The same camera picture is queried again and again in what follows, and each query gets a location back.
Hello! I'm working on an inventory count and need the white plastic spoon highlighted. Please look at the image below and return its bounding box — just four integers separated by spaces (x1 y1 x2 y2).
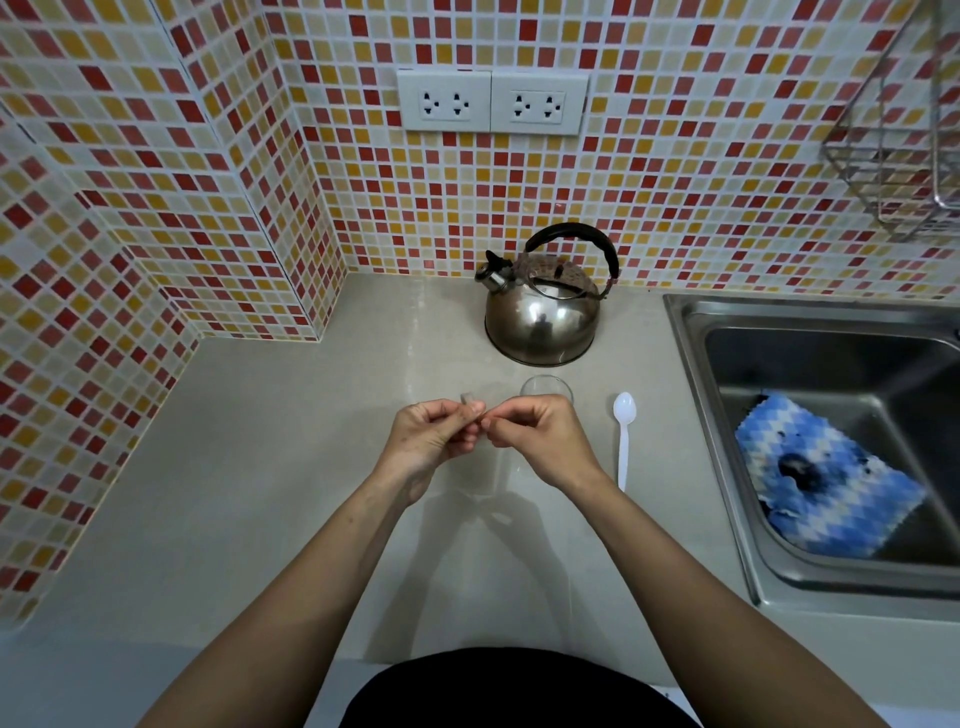
612 391 638 494

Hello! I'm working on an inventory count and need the small clear plastic sachet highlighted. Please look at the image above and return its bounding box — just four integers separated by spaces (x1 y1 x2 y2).
458 388 520 500

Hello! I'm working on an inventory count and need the blue white dish cloth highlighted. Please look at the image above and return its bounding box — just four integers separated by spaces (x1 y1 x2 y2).
733 393 929 560

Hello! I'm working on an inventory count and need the person's right hand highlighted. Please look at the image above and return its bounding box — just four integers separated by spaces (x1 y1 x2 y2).
479 393 609 496

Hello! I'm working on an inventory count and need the person's black shirt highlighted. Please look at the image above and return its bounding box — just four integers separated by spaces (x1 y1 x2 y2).
338 647 703 728

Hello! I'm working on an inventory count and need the steel kettle black handle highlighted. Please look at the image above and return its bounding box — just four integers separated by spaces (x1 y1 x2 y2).
474 222 621 369

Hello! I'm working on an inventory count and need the person's left hand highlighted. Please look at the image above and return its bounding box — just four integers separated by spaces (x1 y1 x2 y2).
372 398 487 508

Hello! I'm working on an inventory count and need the metal wire wall rack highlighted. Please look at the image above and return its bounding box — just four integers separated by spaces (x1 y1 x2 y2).
819 0 960 243

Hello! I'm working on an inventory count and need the stainless steel sink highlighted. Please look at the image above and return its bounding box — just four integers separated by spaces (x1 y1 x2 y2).
662 292 960 624

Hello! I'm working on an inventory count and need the person's right forearm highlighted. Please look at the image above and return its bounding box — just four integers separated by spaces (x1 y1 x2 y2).
566 468 890 728

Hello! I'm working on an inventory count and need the person's left forearm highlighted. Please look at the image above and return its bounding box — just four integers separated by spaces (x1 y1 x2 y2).
138 472 421 728

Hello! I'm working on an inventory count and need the clear drinking glass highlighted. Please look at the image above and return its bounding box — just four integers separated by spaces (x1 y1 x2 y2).
519 374 576 410

